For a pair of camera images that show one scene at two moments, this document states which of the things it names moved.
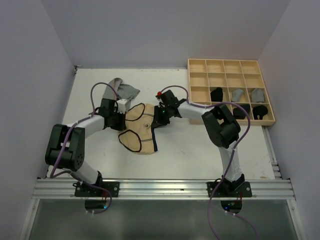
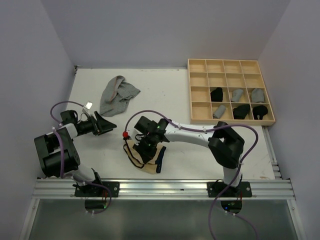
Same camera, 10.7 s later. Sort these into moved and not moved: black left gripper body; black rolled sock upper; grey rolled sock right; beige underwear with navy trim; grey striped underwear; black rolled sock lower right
Moved: beige underwear with navy trim; black left gripper body
Not moved: grey striped underwear; black rolled sock upper; black rolled sock lower right; grey rolled sock right
